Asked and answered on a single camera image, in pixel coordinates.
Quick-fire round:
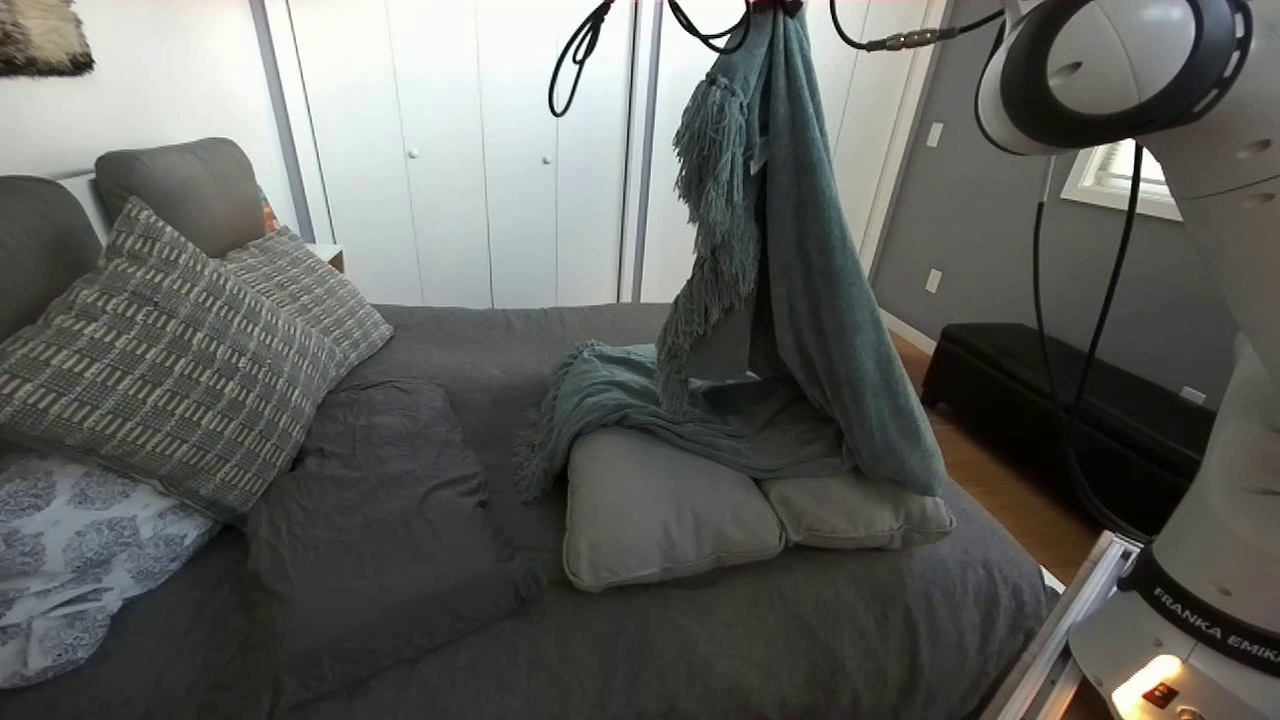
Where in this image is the white framed window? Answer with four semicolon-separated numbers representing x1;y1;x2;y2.
1055;134;1186;222

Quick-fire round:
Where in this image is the furry wall art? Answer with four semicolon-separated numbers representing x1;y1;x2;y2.
0;0;97;78

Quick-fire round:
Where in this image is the dark grey flat pillow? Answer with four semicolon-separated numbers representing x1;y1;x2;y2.
237;377;537;711

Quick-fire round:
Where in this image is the teal fleece blanket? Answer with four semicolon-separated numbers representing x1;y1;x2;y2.
516;0;953;499

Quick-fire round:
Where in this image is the floral print pillow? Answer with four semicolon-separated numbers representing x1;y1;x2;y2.
0;443;223;694

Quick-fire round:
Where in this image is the black storage bench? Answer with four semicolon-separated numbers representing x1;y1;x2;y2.
917;319;1219;535

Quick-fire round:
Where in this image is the small light grey pillow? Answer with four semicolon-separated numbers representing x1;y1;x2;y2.
760;472;961;555

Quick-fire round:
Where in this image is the aluminium robot stand frame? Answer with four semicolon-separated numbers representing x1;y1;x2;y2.
977;529;1151;720

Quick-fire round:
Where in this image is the grey patterned throw pillow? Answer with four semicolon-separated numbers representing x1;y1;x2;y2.
0;197;395;524

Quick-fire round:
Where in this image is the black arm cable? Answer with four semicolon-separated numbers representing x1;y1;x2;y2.
1027;134;1151;535

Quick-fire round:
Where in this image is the large light grey pillow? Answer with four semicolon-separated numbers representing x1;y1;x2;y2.
555;424;791;597

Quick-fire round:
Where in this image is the grey headboard cushion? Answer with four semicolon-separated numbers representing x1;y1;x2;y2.
0;172;108;343
94;130;276;264

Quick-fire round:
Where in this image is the white closet door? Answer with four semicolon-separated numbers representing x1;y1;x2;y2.
284;0;638;313
638;0;946;307

